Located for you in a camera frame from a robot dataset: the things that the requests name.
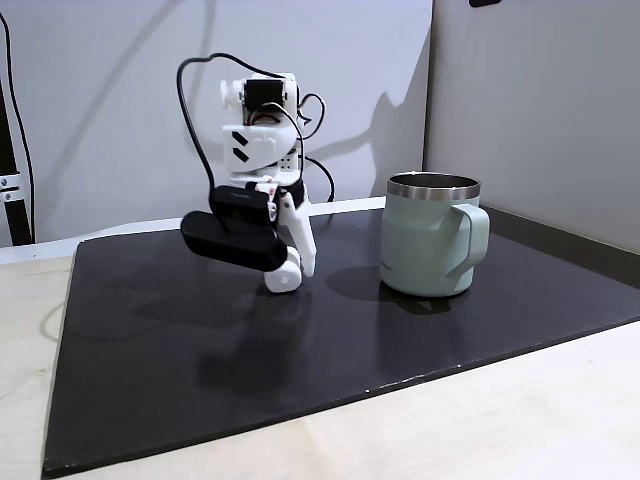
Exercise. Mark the mint green steel mug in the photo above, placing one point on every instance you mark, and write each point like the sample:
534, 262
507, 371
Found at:
420, 250

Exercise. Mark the black stand pole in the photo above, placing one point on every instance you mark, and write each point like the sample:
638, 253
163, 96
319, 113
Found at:
12, 220

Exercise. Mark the black oval webcam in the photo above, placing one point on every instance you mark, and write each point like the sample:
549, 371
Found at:
230, 245

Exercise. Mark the black wall fixture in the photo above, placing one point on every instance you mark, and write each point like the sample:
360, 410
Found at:
485, 2

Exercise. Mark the white gauze roll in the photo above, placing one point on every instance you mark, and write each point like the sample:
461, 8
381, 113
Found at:
280, 281

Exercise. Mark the white pole clamp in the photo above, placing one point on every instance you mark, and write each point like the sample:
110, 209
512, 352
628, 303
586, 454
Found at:
10, 187

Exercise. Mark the black table mat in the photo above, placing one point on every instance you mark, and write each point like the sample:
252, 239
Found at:
200, 350

